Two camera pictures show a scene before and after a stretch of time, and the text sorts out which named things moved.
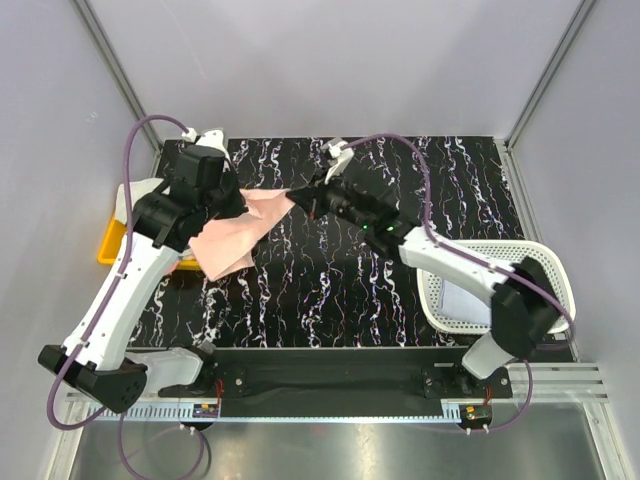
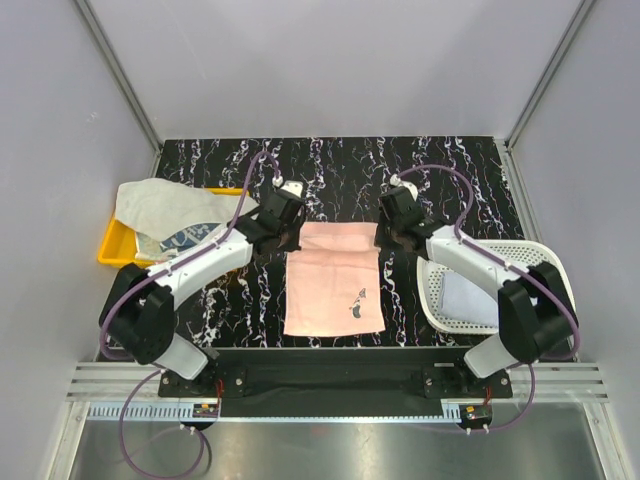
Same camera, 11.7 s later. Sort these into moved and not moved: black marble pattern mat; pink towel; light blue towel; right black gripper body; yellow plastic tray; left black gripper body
Moved: left black gripper body; pink towel; right black gripper body
Not moved: black marble pattern mat; yellow plastic tray; light blue towel
